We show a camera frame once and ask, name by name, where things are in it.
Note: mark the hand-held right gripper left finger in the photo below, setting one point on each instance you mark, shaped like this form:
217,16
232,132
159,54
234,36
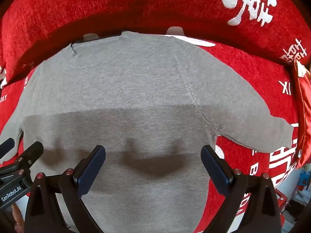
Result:
90,172

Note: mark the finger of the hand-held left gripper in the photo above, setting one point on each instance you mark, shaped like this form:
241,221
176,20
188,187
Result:
30,154
6,146

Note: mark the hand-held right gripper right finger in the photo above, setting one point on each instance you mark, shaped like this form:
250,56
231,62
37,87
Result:
216,170

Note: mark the grey knit sweater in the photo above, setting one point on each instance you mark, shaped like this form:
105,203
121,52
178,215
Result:
136,87

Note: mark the person's left hand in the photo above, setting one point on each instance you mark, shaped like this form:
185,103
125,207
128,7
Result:
18,217

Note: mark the red plastic stool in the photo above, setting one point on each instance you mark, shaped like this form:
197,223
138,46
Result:
281,199

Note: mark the blue plastic object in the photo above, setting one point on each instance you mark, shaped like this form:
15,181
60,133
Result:
302,177

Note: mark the red cushion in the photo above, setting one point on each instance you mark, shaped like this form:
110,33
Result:
302,116

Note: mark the red printed t-shirt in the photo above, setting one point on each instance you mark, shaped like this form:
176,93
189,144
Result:
150,7

